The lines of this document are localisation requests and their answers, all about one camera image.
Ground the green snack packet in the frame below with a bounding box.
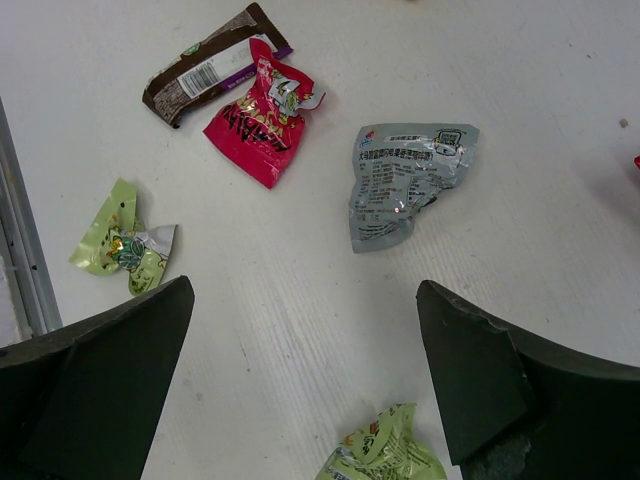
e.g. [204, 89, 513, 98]
[317, 403, 446, 480]
[69, 178, 177, 296]

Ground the green snack packet right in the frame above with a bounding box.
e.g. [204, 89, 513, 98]
[317, 403, 446, 480]

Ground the green snack packet front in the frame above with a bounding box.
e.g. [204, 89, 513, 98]
[69, 178, 177, 296]

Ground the aluminium table frame rail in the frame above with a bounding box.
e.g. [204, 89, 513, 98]
[1, 113, 63, 339]

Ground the brown chocolate bar wrapper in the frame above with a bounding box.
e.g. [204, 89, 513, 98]
[142, 2, 293, 129]

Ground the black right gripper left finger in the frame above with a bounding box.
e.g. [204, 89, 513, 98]
[1, 276, 195, 479]

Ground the pink snack packet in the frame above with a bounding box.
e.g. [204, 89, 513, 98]
[203, 37, 325, 189]

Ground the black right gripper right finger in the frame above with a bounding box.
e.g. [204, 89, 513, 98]
[416, 280, 639, 479]

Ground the grey foil snack packet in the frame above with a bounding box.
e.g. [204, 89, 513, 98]
[349, 123, 480, 254]

